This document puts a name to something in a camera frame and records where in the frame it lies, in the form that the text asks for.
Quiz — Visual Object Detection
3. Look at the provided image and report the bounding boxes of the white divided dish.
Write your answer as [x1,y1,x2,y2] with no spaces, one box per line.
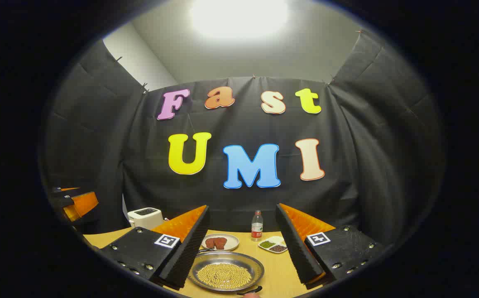
[258,236,288,254]

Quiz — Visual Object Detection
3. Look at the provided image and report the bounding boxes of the pile of soybeans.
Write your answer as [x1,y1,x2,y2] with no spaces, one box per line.
[197,263,252,289]

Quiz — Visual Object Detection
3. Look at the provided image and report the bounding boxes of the ceiling light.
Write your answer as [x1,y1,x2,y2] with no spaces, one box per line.
[190,0,290,40]

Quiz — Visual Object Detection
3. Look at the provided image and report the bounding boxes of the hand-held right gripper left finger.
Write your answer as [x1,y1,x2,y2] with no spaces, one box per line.
[99,205,210,290]

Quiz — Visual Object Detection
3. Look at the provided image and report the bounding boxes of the clear plastic water bottle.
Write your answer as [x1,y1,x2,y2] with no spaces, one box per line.
[251,210,263,242]

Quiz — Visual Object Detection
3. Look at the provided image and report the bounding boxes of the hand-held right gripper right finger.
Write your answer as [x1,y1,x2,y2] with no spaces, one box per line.
[275,203,385,286]

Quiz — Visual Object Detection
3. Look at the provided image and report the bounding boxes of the white toaster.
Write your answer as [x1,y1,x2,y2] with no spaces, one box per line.
[127,207,165,230]

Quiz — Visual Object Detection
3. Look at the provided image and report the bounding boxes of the round white plate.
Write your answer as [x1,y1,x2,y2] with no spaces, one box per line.
[201,233,240,252]

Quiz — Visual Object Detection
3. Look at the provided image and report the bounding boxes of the black backdrop cloth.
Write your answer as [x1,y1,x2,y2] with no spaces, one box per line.
[41,31,447,249]

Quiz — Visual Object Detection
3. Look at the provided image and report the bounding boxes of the steel pot with black handles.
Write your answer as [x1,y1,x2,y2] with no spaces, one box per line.
[188,248,265,296]

